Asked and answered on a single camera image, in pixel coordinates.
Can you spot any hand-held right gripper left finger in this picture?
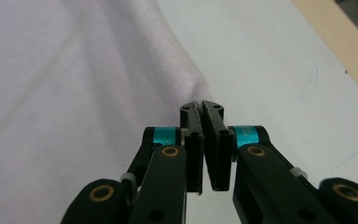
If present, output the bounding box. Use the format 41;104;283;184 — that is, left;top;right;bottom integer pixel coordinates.
142;101;205;196

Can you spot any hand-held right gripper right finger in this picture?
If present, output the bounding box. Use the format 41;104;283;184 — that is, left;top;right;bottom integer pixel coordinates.
201;100;271;192

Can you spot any lilac printed towel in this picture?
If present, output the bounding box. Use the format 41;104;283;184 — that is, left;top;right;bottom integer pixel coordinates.
0;0;214;224

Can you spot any white foam mat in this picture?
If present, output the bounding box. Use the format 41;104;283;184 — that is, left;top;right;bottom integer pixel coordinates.
155;0;358;224

